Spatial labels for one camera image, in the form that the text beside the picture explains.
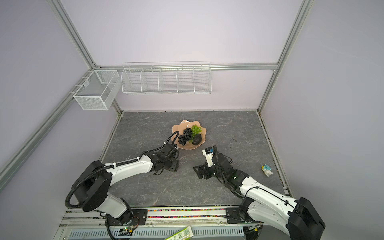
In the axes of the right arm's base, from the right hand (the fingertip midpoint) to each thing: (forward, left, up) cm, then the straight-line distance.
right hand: (200, 166), depth 80 cm
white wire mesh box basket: (+46, +67, +16) cm, 83 cm away
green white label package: (-29, +8, -6) cm, 31 cm away
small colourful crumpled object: (+2, -39, -9) cm, 40 cm away
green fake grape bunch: (+29, +3, -5) cm, 29 cm away
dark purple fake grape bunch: (+23, +9, -5) cm, 25 cm away
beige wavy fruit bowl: (+36, +10, -7) cm, 38 cm away
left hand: (+4, +16, -7) cm, 18 cm away
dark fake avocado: (+21, +2, -4) cm, 21 cm away
